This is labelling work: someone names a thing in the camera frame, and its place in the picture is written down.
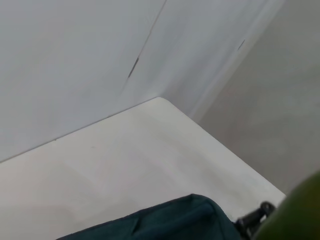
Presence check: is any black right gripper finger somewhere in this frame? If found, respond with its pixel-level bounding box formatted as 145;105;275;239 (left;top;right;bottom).
236;201;277;238

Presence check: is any green cucumber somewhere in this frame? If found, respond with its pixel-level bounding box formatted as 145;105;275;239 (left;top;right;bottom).
251;169;320;240

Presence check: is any dark teal zipper bag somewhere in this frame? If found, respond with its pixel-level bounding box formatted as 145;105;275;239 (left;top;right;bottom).
56;193;242;240

